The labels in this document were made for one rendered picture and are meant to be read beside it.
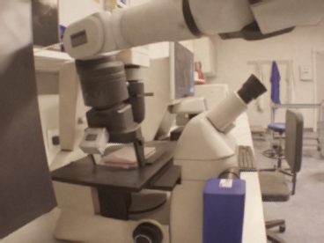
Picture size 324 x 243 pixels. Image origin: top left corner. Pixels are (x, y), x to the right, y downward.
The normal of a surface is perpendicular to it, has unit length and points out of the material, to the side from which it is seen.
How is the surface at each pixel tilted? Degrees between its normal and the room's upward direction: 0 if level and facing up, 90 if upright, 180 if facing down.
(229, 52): 90
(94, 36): 101
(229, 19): 146
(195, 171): 90
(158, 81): 90
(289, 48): 90
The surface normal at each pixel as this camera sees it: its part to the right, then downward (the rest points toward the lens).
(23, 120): 0.94, -0.08
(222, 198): -0.32, 0.13
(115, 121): -0.30, 0.33
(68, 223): -0.26, -0.56
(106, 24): 0.17, 0.10
